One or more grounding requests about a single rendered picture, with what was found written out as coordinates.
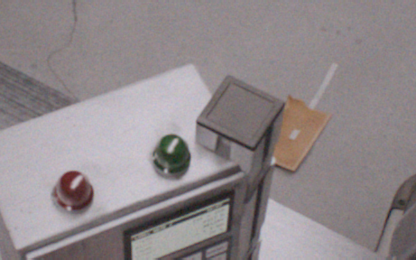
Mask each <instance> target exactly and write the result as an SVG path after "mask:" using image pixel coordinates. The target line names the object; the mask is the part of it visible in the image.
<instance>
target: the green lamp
mask: <svg viewBox="0 0 416 260"><path fill-rule="evenodd" d="M152 162H153V168H155V169H156V171H157V172H158V173H160V174H162V175H164V176H168V178H176V176H180V175H182V174H183V173H184V172H186V171H187V170H188V168H189V167H190V165H191V153H190V150H189V147H188V144H187V142H186V140H185V139H184V138H183V137H182V136H180V135H176V134H167V135H164V136H162V137H161V138H160V139H159V140H158V142H157V144H156V148H155V150H153V156H152Z"/></svg>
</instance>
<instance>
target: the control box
mask: <svg viewBox="0 0 416 260"><path fill-rule="evenodd" d="M212 96H213V95H212V93H211V91H210V90H209V88H208V86H207V85H206V83H205V81H204V79H203V78H202V77H201V75H200V73H199V71H198V68H197V67H196V65H194V64H193V63H188V64H185V65H182V66H179V67H177V68H175V70H169V71H166V72H163V73H162V74H159V75H156V76H152V77H150V78H148V79H143V80H140V81H137V82H135V83H132V84H129V85H126V86H124V87H123V88H119V89H116V90H113V91H110V92H108V93H106V94H103V95H99V96H96V97H93V98H90V99H87V100H84V101H81V102H78V103H76V104H73V106H70V107H66V108H63V109H60V110H57V111H55V112H52V113H49V114H46V115H43V116H39V117H36V118H34V119H31V120H29V121H25V122H23V123H22V124H19V125H16V126H13V127H10V128H6V129H4V130H2V131H0V255H1V259H2V260H125V251H124V235H123V232H124V231H126V230H127V229H130V228H134V227H138V226H140V225H142V224H145V223H147V222H150V221H152V220H156V219H157V218H162V217H164V216H167V215H169V213H172V212H174V211H177V210H180V209H184V208H186V207H188V206H192V205H194V204H197V203H199V202H201V201H203V200H209V199H211V198H214V197H216V195H218V194H221V193H223V192H226V191H229V190H235V192H236V194H235V203H234V210H233V219H232V227H231V230H230V231H228V232H226V233H225V234H223V235H221V236H218V237H214V238H212V239H210V240H206V241H204V242H201V243H199V244H196V245H195V246H190V247H187V248H185V249H182V250H181V251H178V253H176V254H173V255H168V256H166V257H164V258H162V259H159V260H173V259H175V258H178V257H181V256H183V255H186V254H189V253H192V251H195V250H197V249H200V248H202V247H204V246H209V245H211V244H214V243H216V242H218V241H220V240H223V239H225V238H229V237H233V243H232V251H231V259H230V260H236V254H237V246H238V239H239V231H240V225H241V217H242V209H243V203H244V195H245V189H246V182H247V173H246V172H245V171H241V168H240V166H239V164H237V163H236V162H234V161H232V160H230V154H231V145H230V144H227V143H224V142H222V140H219V142H218V148H217V150H216V151H213V150H211V149H209V148H207V147H205V146H203V145H201V144H198V143H196V142H195V132H196V119H197V117H198V116H199V114H200V112H201V111H202V110H203V108H204V107H205V105H206V104H207V102H209V100H210V99H211V98H212ZM167 134H176V135H180V136H182V137H183V138H184V139H185V140H186V142H187V144H188V147H189V150H190V153H191V165H190V167H189V168H188V170H187V171H186V172H184V173H183V174H182V175H180V176H176V178H168V176H164V175H162V174H160V173H158V172H157V171H156V169H155V168H153V162H152V156H153V150H155V148H156V144H157V142H158V140H159V139H160V138H161V137H162V136H164V135H167ZM72 170H73V171H80V172H84V173H85V174H86V175H87V176H88V178H89V181H90V183H91V185H92V186H93V189H94V197H95V198H94V202H93V204H92V206H91V207H90V208H89V209H88V210H86V211H85V212H81V213H79V214H69V213H67V212H63V211H62V210H60V209H59V208H58V206H57V204H56V201H55V195H54V192H55V189H56V183H57V180H58V178H59V177H60V176H61V175H62V174H63V173H64V172H68V171H72Z"/></svg>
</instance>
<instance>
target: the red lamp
mask: <svg viewBox="0 0 416 260"><path fill-rule="evenodd" d="M54 195H55V201H56V204H57V206H58V208H59V209H60V210H62V211H63V212H67V213H69V214H79V213H81V212H85V211H86V210H88V209H89V208H90V207H91V206H92V204H93V202H94V198H95V197H94V189H93V186H92V185H91V183H90V181H89V178H88V176H87V175H86V174H85V173H84V172H80V171H73V170H72V171H68V172H64V173H63V174H62V175H61V176H60V177H59V178H58V180H57V183H56V189H55V192H54Z"/></svg>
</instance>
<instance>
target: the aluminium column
mask: <svg viewBox="0 0 416 260"><path fill-rule="evenodd" d="M284 109H285V102H284V100H282V99H280V98H277V97H274V96H272V95H270V94H268V93H266V92H264V91H262V90H260V89H258V88H254V86H252V85H250V84H248V83H246V82H244V81H242V80H240V79H236V78H234V77H232V76H230V75H228V76H226V78H224V79H223V81H222V82H221V84H220V85H219V88H218V89H217V91H216V92H215V94H214V95H213V96H212V98H211V99H210V100H209V102H207V104H206V105H205V107H204V108H203V110H202V111H201V112H200V114H199V116H198V117H197V119H196V132H195V142H196V143H198V144H201V145H203V146H205V147H207V148H209V149H211V150H213V151H216V150H217V148H218V142H219V140H222V142H224V143H227V144H230V145H231V154H230V160H232V161H234V162H235V163H237V164H239V166H240V168H241V171H245V172H246V173H247V182H246V189H245V195H244V203H243V209H242V217H241V225H240V231H239V239H238V246H237V254H236V260H241V259H242V257H243V256H244V254H246V251H247V249H248V248H249V244H250V238H251V237H252V236H255V237H256V235H257V233H258V231H259V230H260V228H261V226H263V224H264V223H265V220H266V213H267V208H268V202H269V196H270V190H271V186H272V180H273V169H274V164H275V158H274V157H273V161H272V163H271V165H270V166H269V168H268V170H267V171H266V173H265V174H264V176H262V179H261V180H260V181H259V183H258V184H257V186H256V187H255V189H254V191H253V192H252V194H251V197H250V198H249V200H246V199H245V198H246V191H247V184H251V182H252V181H253V179H254V176H255V175H256V174H257V173H258V171H259V170H260V168H261V163H262V162H263V157H264V155H265V154H268V155H269V154H270V153H271V151H272V150H273V148H274V146H275V145H276V144H277V142H278V140H279V135H281V130H282V119H283V113H284ZM261 241H262V237H261V236H259V240H258V242H257V243H256V245H255V247H254V249H253V250H252V252H251V255H249V257H248V259H247V260H258V258H259V252H260V246H261Z"/></svg>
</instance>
